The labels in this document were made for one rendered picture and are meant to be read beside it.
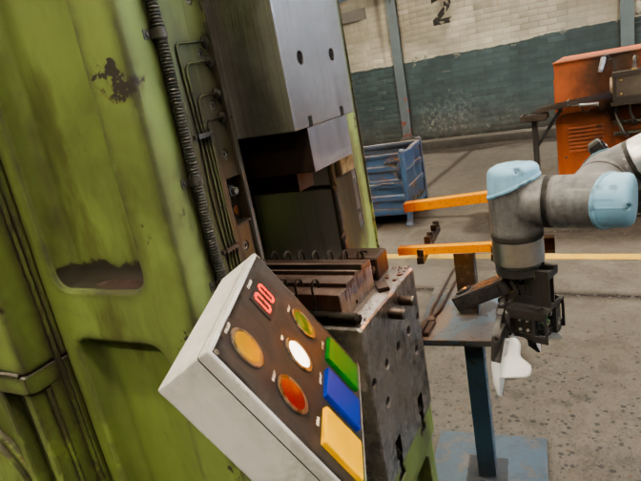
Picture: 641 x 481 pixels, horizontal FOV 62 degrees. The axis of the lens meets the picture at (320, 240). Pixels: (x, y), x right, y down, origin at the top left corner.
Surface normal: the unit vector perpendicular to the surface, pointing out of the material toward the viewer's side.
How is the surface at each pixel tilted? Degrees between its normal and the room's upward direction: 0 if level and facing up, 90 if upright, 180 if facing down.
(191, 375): 90
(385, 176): 89
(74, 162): 89
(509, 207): 90
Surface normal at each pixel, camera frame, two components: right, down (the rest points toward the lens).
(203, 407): -0.04, 0.29
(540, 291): -0.68, 0.33
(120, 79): -0.45, 0.32
